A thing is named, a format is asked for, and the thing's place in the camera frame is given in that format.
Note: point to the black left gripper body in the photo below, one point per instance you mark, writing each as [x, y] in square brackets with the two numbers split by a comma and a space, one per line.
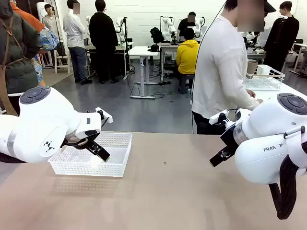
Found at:
[80, 141]

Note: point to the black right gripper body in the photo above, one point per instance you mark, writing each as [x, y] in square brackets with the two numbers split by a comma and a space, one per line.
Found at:
[229, 139]

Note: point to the white perforated plastic basket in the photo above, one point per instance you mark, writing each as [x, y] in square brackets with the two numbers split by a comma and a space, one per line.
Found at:
[115, 167]

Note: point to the person right forearm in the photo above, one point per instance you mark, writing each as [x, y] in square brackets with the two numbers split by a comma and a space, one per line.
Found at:
[249, 104]

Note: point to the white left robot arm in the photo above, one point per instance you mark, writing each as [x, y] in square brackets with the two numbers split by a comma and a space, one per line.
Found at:
[43, 124]

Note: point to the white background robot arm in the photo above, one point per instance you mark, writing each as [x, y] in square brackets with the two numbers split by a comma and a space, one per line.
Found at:
[168, 25]
[119, 26]
[199, 26]

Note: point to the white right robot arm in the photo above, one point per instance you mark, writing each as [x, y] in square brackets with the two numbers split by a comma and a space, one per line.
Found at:
[263, 134]

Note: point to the person right hand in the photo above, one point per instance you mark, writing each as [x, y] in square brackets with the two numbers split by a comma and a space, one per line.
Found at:
[259, 101]

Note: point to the person left hand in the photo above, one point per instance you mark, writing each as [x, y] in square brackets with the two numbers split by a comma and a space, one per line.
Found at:
[251, 93]

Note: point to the person in white sweater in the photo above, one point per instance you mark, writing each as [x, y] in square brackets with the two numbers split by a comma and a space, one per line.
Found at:
[216, 72]

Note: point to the white plastic cup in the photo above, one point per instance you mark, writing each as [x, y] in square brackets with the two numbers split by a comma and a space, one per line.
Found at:
[263, 69]

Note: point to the white side table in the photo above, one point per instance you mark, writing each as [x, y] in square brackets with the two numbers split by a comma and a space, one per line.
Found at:
[290, 90]

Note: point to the white wooden stool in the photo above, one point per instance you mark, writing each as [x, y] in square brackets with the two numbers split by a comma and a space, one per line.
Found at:
[62, 57]

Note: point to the person in yellow hoodie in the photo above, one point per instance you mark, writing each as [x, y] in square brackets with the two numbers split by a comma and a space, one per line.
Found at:
[188, 55]

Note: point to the person in green jacket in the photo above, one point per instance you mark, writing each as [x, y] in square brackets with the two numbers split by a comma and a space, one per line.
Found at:
[16, 60]

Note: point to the person in orange jacket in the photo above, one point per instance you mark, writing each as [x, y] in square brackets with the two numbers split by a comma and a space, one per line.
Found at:
[46, 39]

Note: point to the person in black coat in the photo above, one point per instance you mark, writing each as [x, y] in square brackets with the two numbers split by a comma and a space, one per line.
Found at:
[103, 36]

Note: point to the white standing desk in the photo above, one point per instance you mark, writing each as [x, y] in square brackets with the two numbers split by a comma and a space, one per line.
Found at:
[144, 50]

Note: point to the person in black jacket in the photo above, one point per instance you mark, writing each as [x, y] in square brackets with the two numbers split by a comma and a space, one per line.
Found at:
[280, 38]

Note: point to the person in white shirt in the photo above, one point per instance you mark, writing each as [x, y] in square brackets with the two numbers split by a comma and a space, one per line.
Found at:
[74, 28]

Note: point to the black cap on desk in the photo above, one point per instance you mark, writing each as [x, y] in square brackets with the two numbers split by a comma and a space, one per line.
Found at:
[153, 48]

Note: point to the person in grey hoodie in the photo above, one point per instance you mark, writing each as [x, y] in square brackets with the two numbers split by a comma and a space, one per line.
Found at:
[51, 24]

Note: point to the person in black t-shirt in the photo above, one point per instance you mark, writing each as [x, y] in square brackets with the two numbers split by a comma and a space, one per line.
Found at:
[183, 25]

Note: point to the black backpack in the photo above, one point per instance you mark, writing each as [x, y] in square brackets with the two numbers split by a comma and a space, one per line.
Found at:
[157, 34]

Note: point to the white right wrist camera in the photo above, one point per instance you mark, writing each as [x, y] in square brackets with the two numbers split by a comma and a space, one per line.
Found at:
[216, 118]

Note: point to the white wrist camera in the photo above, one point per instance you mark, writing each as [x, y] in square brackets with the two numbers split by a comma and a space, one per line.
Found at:
[108, 118]
[216, 118]

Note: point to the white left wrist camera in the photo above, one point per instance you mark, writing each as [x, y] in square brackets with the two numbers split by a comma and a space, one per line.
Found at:
[108, 118]

